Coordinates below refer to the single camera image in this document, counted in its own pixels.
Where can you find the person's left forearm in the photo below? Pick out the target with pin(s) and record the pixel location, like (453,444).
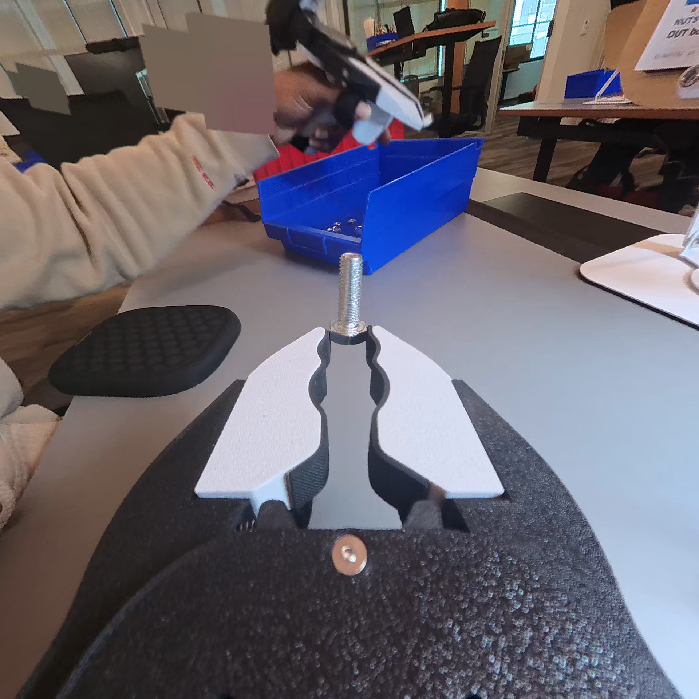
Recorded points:
(109,208)

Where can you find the blue plastic bin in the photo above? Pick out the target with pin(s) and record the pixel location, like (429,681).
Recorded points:
(426,197)
(592,84)

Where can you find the person's torso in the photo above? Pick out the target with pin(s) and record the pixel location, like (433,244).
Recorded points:
(16,448)

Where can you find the black mesh office chair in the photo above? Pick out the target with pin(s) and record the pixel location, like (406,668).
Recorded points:
(87,104)

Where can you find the printed instruction sheet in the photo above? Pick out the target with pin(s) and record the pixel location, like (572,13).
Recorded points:
(672,33)

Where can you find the steel hex bolt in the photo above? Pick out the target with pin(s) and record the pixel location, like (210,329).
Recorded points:
(350,295)

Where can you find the red plastic bin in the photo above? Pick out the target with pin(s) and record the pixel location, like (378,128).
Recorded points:
(295,162)

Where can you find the wooden office desk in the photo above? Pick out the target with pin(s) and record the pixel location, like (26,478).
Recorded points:
(612,109)

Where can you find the black backpack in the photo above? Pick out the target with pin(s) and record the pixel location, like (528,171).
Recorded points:
(453,19)

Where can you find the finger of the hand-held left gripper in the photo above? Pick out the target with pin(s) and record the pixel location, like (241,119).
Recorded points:
(393,93)

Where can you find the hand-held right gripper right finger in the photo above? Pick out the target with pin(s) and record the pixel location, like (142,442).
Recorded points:
(437,431)

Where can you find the person's left hand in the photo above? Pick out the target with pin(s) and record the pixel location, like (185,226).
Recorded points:
(306,98)

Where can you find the black wrist rest pad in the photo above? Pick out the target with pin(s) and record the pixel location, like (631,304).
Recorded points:
(142,350)

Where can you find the white document stand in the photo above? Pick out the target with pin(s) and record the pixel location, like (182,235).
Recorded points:
(644,279)

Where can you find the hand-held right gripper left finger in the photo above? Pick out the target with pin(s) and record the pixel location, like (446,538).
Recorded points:
(262,431)

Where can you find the wooden standing desk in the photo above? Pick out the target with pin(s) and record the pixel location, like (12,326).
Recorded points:
(431,36)

